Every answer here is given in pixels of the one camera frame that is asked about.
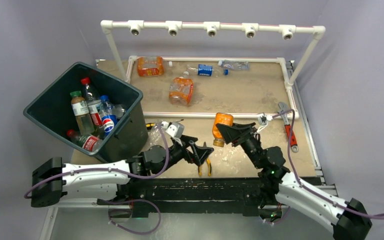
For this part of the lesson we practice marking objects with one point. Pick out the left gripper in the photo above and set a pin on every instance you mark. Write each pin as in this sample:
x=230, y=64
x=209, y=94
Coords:
x=201, y=152

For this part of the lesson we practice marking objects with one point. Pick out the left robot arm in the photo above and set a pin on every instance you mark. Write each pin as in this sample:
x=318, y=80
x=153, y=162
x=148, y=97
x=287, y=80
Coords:
x=54, y=180

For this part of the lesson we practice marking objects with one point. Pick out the clear bottle white cap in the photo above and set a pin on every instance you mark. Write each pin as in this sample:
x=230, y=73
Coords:
x=156, y=136

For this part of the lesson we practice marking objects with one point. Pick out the small orange juice bottle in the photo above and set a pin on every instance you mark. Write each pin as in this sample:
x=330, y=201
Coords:
x=221, y=119

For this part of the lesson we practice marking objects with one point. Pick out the Pepsi bottle blue cap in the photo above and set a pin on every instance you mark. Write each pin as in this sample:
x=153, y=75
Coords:
x=107, y=115

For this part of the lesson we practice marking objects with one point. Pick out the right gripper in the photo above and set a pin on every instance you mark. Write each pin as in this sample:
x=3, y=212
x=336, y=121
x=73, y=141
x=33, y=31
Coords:
x=236, y=132

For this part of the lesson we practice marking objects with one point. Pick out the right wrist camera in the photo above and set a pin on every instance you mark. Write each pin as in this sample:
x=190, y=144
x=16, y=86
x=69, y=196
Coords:
x=263, y=121

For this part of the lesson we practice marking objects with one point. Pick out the small jar green lid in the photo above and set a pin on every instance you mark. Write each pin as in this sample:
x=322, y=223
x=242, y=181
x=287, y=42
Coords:
x=81, y=112

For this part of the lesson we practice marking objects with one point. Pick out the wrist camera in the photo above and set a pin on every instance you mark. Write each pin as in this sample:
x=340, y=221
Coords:
x=174, y=130
x=263, y=121

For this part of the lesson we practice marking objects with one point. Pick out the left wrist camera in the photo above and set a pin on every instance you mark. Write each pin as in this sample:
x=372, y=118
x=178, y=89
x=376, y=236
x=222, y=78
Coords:
x=174, y=130

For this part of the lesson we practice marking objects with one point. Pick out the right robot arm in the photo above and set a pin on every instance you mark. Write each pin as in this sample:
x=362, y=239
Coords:
x=346, y=220

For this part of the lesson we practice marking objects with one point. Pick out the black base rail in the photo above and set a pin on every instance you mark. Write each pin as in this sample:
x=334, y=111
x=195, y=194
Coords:
x=231, y=195

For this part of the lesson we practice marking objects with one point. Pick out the large crushed orange label bottle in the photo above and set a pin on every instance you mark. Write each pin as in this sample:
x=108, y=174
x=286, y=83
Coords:
x=151, y=66

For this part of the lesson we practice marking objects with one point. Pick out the white PVC pipe frame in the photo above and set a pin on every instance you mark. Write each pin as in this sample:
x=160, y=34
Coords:
x=173, y=28

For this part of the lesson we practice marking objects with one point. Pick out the dark green plastic bin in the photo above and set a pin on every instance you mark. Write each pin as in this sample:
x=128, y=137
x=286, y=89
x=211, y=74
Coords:
x=51, y=110

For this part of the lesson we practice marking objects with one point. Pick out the red handled adjustable wrench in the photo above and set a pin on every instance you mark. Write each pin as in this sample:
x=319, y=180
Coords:
x=288, y=128

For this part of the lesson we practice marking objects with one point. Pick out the red label bottle red cap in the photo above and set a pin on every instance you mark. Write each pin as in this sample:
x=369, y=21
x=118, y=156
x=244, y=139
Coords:
x=87, y=142

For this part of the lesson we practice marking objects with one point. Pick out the clear crushed bottle back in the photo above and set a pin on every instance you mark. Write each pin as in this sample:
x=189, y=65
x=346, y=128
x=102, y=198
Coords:
x=234, y=65

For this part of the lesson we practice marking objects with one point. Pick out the blue label bottle back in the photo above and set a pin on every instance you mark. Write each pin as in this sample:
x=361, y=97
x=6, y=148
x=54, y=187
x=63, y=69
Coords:
x=206, y=70

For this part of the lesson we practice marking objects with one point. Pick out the yellow black tool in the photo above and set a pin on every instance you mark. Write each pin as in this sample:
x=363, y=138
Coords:
x=150, y=125

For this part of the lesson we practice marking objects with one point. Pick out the yellow handled pliers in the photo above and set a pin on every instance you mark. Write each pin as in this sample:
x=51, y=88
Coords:
x=208, y=169

